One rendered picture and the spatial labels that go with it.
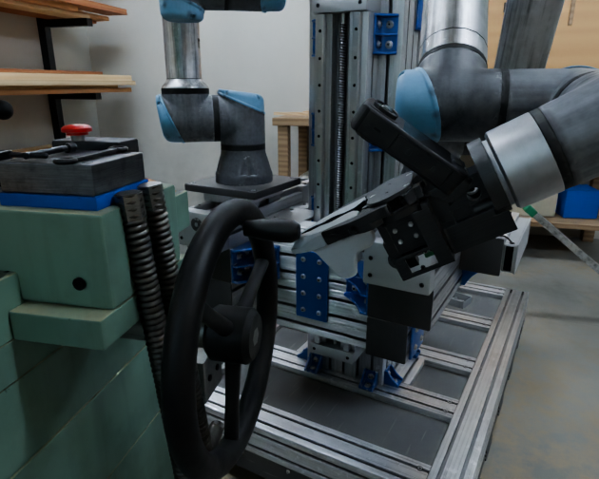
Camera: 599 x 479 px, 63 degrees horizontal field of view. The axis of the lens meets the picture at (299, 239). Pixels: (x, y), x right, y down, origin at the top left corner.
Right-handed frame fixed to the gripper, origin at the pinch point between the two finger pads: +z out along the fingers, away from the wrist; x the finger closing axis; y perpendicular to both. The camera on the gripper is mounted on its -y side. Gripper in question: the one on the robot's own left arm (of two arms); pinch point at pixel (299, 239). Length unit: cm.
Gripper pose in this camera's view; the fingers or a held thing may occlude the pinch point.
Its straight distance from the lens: 51.3
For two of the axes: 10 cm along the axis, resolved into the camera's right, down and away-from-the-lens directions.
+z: -8.4, 3.9, 3.8
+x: 2.5, -3.6, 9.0
